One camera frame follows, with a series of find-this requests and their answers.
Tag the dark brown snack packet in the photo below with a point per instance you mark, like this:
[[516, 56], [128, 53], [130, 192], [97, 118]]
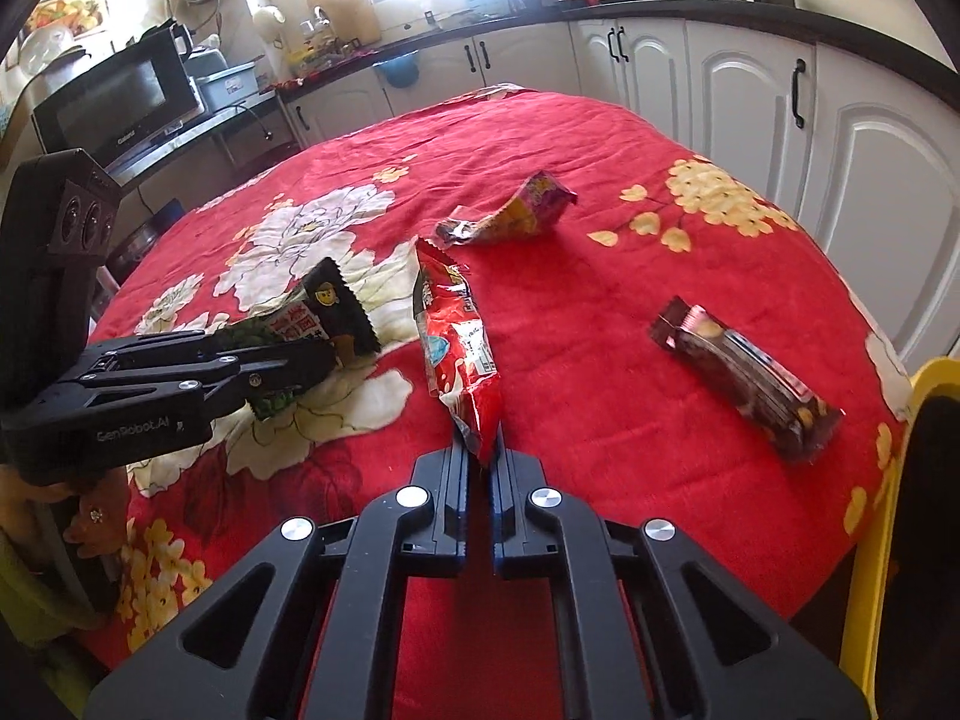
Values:
[[750, 379]]

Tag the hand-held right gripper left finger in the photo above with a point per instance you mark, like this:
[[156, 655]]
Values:
[[454, 480]]

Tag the green black snack packet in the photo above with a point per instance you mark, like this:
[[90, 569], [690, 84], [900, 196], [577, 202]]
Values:
[[337, 300]]

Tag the person's left hand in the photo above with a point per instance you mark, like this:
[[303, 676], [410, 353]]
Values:
[[94, 510]]

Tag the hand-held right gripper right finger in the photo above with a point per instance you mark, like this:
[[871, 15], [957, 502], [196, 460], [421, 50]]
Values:
[[510, 487]]

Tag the beige water jug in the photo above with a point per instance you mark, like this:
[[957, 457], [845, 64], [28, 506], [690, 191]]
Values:
[[345, 11]]

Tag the grey plastic basin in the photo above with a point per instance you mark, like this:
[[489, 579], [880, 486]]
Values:
[[229, 86]]

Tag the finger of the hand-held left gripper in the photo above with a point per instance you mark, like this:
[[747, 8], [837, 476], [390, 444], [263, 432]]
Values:
[[150, 349], [262, 375]]

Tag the black microwave oven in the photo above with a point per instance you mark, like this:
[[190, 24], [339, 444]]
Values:
[[112, 97]]

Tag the red floral tablecloth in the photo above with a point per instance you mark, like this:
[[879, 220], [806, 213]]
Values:
[[600, 315]]

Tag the fruit wall picture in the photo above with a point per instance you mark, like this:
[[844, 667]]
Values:
[[64, 15]]

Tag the black kitchen countertop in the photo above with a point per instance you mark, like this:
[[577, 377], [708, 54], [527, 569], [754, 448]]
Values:
[[862, 26]]

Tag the purple snack packet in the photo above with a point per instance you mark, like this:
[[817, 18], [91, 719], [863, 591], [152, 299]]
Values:
[[525, 214]]

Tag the person's left forearm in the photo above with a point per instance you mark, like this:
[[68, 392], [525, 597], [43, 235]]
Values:
[[30, 592]]

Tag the red snack packet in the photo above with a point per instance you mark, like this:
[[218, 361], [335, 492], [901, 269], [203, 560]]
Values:
[[450, 330]]

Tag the yellow bin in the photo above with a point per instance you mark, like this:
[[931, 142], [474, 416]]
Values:
[[926, 382]]

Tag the dark stool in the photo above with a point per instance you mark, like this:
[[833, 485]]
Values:
[[139, 244]]

